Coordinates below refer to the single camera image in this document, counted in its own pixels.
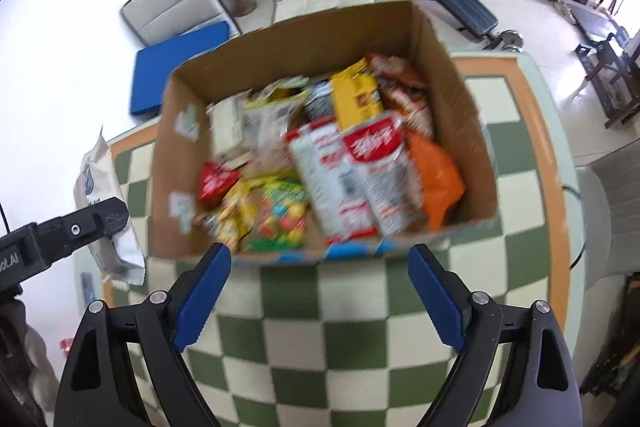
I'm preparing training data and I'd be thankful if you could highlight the small red snack bag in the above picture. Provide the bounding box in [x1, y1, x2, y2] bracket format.
[198, 161, 241, 208]

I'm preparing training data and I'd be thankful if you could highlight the yellow panda chips bag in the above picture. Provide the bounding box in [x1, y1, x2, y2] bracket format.
[193, 180, 257, 254]

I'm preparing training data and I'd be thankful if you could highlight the small cream carton box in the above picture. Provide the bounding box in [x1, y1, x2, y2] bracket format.
[206, 92, 248, 162]

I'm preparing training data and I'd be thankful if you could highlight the colourful gumball candy bag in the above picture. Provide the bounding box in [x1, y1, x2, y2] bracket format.
[244, 176, 309, 251]

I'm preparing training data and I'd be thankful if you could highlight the orange triangular snack bag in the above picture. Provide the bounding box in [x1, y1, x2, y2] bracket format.
[407, 131, 465, 232]

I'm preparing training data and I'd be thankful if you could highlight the yellow beige snack bag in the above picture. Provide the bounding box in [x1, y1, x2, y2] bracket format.
[241, 76, 310, 179]

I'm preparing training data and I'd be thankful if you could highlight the red white long snack packet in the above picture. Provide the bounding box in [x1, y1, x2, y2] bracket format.
[285, 118, 378, 244]

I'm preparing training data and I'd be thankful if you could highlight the red white clear snack packet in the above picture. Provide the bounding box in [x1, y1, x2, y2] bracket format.
[341, 110, 424, 236]

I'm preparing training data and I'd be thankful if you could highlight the yellow black snack bag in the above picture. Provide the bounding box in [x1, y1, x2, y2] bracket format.
[304, 58, 384, 130]

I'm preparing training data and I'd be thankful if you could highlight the orange panda snack bag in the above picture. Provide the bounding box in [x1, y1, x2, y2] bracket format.
[366, 52, 434, 139]

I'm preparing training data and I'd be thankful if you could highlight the white pizza snack bag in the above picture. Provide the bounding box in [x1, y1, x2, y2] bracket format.
[74, 133, 145, 285]

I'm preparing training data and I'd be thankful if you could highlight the blue smartphone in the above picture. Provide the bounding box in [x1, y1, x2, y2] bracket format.
[79, 272, 96, 307]

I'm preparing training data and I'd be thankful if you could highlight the red soda can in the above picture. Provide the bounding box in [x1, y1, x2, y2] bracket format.
[60, 338, 74, 355]

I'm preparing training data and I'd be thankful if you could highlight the blue cushion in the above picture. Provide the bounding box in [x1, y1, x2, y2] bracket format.
[129, 20, 231, 116]

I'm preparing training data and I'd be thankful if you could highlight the green checkered table mat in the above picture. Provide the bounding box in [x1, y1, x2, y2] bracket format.
[102, 56, 574, 427]

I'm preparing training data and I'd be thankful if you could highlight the grey upholstered chair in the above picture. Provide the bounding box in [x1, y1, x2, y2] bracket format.
[577, 141, 640, 287]

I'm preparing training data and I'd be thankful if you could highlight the white chair at left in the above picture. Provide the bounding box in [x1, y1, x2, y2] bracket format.
[119, 0, 241, 46]

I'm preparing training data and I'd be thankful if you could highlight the cardboard box with blue front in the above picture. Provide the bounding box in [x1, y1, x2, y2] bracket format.
[150, 1, 498, 259]

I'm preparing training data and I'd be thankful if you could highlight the dark wooden chair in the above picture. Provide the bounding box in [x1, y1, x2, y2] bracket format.
[575, 34, 639, 129]

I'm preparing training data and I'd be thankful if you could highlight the chrome dumbbell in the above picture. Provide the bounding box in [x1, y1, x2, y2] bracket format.
[498, 29, 524, 53]

